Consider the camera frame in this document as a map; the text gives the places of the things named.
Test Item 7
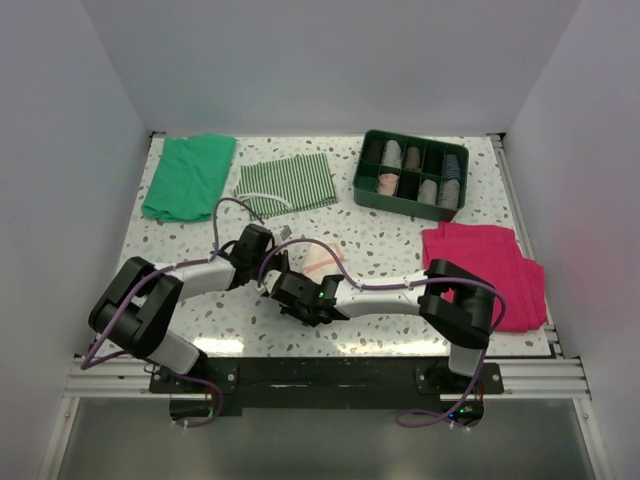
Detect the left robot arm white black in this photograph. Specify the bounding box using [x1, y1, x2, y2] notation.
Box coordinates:
[83, 224, 276, 392]

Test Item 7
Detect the green folded cloth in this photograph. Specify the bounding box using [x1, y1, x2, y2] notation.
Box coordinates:
[141, 133, 237, 223]

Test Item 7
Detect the aluminium frame rail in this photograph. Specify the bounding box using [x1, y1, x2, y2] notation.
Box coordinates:
[64, 324, 591, 400]

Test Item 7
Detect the pink folded cloth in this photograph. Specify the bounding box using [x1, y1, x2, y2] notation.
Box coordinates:
[422, 222, 547, 333]

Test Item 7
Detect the pink rolled underwear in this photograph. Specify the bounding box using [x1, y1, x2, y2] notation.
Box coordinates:
[376, 173, 399, 196]

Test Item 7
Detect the brown rolled sock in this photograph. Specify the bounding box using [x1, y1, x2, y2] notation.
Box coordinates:
[403, 146, 422, 171]

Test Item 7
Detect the grey striped rolled sock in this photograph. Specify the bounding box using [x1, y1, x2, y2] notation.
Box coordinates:
[439, 179, 460, 210]

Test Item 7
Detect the blue striped rolled sock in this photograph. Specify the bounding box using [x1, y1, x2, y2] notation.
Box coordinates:
[443, 154, 461, 181]

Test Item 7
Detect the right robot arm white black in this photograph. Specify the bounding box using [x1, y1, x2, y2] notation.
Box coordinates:
[262, 260, 505, 393]

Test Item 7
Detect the beige grey rolled sock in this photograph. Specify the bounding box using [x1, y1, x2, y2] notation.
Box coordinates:
[417, 179, 439, 205]

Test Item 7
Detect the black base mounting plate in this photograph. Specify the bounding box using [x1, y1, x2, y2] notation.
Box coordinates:
[149, 357, 504, 420]

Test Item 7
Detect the green white striped underwear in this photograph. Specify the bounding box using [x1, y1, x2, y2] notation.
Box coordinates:
[233, 154, 338, 218]

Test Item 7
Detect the green divided storage tray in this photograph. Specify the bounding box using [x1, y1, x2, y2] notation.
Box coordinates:
[353, 130, 470, 222]

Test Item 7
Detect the white pink-trimmed underwear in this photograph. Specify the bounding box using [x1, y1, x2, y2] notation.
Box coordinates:
[297, 239, 345, 283]

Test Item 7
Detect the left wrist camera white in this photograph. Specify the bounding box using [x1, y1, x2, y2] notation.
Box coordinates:
[275, 225, 292, 242]

